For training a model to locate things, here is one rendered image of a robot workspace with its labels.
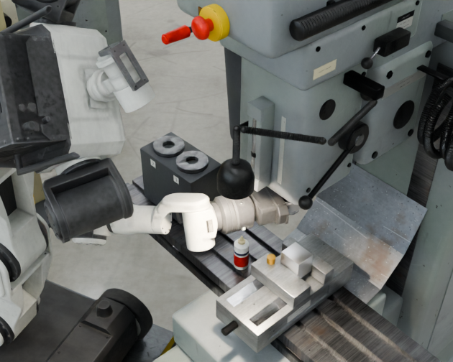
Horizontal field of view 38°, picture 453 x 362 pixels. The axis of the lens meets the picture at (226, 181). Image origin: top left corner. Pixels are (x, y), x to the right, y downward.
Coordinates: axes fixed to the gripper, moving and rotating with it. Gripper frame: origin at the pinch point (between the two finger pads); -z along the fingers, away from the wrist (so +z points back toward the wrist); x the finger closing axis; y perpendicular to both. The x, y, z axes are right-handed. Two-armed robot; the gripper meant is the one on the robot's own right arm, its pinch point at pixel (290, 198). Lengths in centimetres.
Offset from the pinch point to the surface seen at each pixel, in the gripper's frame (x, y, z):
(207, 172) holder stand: 29.3, 11.7, 10.4
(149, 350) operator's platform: 30, 84, 31
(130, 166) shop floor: 179, 124, 2
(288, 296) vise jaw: -12.1, 20.0, 4.3
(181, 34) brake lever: 0, -47, 25
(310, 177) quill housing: -11.3, -15.8, 1.8
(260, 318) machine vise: -13.6, 23.3, 12.1
